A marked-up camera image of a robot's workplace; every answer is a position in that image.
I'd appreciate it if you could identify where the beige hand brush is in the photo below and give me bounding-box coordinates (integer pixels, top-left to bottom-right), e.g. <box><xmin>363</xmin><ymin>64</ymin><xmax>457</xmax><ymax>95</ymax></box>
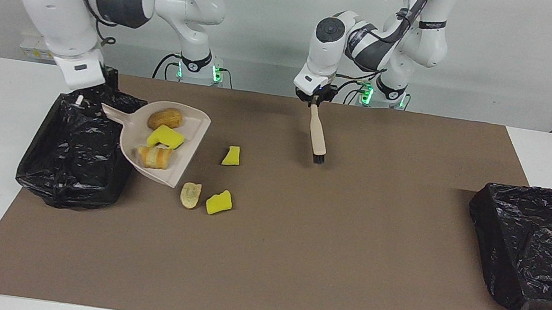
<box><xmin>303</xmin><ymin>104</ymin><xmax>334</xmax><ymax>165</ymax></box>

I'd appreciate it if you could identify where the brown oval bread roll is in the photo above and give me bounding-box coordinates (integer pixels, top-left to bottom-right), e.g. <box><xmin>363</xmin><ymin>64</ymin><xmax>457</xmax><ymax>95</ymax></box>
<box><xmin>146</xmin><ymin>105</ymin><xmax>185</xmax><ymax>134</ymax></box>

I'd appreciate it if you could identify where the L-shaped yellow sponge piece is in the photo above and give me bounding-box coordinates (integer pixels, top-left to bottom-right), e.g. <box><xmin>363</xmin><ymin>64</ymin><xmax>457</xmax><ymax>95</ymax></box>
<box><xmin>145</xmin><ymin>123</ymin><xmax>187</xmax><ymax>152</ymax></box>

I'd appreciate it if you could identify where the orange striped bread roll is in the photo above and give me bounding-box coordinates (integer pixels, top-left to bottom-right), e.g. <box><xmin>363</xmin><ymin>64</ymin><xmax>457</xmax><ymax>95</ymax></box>
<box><xmin>134</xmin><ymin>141</ymin><xmax>175</xmax><ymax>171</ymax></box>

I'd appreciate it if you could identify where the beige plastic dustpan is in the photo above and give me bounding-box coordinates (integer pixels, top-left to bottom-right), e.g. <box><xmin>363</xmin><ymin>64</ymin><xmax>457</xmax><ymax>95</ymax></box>
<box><xmin>65</xmin><ymin>89</ymin><xmax>214</xmax><ymax>192</ymax></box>

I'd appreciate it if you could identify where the small yellow sponge piece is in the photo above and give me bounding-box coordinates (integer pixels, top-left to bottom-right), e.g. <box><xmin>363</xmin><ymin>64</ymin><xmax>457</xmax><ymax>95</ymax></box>
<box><xmin>221</xmin><ymin>144</ymin><xmax>242</xmax><ymax>168</ymax></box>

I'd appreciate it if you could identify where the oval pale bread piece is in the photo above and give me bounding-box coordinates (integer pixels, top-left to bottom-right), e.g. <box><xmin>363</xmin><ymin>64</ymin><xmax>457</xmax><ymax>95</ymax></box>
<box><xmin>178</xmin><ymin>180</ymin><xmax>203</xmax><ymax>211</ymax></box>

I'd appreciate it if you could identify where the wedge yellow sponge piece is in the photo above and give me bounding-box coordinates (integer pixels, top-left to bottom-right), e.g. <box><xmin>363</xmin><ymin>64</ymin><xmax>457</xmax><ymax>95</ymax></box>
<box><xmin>204</xmin><ymin>187</ymin><xmax>235</xmax><ymax>218</ymax></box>

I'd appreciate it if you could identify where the black bag lined bin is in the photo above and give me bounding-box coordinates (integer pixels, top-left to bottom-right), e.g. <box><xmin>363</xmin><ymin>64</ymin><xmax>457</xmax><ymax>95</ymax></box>
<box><xmin>12</xmin><ymin>76</ymin><xmax>154</xmax><ymax>219</ymax></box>
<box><xmin>455</xmin><ymin>178</ymin><xmax>552</xmax><ymax>310</ymax></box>

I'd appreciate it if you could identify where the brown table mat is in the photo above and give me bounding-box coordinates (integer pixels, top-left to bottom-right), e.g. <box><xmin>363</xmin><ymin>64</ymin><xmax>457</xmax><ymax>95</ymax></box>
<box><xmin>0</xmin><ymin>58</ymin><xmax>552</xmax><ymax>310</ymax></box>

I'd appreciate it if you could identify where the black base power cable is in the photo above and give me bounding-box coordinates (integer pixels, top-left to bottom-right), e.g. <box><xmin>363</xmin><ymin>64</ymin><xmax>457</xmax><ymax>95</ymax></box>
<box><xmin>152</xmin><ymin>51</ymin><xmax>183</xmax><ymax>83</ymax></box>
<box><xmin>339</xmin><ymin>77</ymin><xmax>373</xmax><ymax>108</ymax></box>

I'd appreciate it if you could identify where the white wall socket box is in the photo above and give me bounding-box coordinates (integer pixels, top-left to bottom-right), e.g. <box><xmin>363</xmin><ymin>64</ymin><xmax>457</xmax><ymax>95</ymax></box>
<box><xmin>19</xmin><ymin>31</ymin><xmax>58</xmax><ymax>62</ymax></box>

